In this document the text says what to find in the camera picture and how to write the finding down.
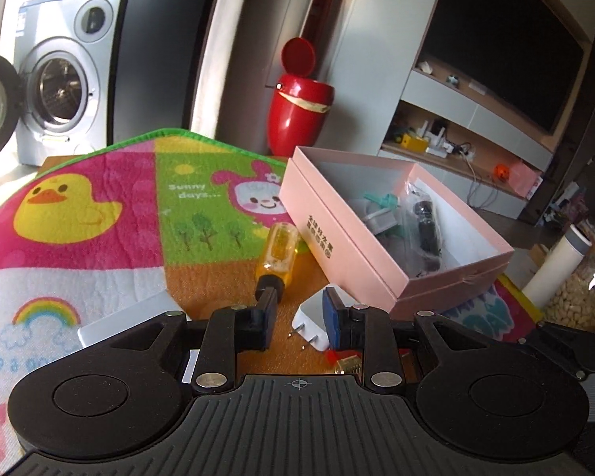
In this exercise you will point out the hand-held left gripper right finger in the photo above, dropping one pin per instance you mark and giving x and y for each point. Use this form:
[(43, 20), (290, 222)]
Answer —
[(331, 320)]

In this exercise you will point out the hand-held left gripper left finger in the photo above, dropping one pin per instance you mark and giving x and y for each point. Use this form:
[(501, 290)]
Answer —
[(265, 317)]

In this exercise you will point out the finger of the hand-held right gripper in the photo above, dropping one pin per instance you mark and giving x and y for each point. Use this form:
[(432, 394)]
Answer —
[(565, 349)]

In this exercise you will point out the white charger plug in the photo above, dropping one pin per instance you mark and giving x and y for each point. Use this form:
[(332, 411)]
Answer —
[(312, 315)]

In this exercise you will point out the pink cardboard box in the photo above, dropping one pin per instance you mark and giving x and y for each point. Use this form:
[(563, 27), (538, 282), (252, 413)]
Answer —
[(337, 238)]

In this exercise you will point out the clear bag with black part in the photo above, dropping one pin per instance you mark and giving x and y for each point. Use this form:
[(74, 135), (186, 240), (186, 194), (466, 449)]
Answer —
[(429, 228)]

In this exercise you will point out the small red gold component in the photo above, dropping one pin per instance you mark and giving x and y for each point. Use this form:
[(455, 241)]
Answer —
[(344, 362)]

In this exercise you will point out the clear jar of nuts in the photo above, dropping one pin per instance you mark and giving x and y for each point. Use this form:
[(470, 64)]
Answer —
[(582, 302)]

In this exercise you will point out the white bottle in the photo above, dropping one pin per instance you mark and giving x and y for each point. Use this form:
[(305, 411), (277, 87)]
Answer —
[(555, 267)]

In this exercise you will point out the small white box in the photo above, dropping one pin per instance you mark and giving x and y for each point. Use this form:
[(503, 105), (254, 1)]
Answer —
[(129, 322)]

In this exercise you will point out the pink bag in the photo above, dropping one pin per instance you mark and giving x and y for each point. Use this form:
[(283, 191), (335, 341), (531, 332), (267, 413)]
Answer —
[(525, 178)]

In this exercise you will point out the colourful cartoon play mat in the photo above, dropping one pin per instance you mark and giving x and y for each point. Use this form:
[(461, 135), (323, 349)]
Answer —
[(129, 198)]

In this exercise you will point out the orange pumpkin toy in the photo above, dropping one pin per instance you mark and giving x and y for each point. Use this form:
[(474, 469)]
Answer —
[(502, 172)]

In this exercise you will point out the green toy vehicle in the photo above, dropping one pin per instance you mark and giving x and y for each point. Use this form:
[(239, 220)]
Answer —
[(399, 135)]

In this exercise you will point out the red trash can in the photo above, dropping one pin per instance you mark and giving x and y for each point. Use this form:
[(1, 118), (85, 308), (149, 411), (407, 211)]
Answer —
[(292, 114)]

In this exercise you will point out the white router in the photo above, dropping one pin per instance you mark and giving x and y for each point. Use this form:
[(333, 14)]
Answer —
[(434, 134)]

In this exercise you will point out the white wooden television cabinet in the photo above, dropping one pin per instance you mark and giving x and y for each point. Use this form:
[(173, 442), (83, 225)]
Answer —
[(426, 109)]

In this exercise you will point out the small grey shelf item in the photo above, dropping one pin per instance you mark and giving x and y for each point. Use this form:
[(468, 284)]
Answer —
[(454, 80)]

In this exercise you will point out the white crumpled shelf item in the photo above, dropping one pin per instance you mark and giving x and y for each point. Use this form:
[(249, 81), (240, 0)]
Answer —
[(424, 67)]

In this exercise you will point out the flat white shelf item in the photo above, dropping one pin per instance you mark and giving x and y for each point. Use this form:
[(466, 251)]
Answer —
[(477, 86)]

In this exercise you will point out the grey tall cabinet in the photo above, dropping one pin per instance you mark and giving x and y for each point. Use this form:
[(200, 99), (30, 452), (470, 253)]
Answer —
[(168, 44)]

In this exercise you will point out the silver washing machine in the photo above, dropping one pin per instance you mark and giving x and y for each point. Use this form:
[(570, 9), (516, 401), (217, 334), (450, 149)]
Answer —
[(59, 84)]

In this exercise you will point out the black television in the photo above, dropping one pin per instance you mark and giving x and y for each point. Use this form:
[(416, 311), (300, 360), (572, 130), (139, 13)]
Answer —
[(505, 39)]

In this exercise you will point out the red door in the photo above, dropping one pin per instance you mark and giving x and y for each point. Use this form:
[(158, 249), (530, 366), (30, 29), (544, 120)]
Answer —
[(322, 0)]

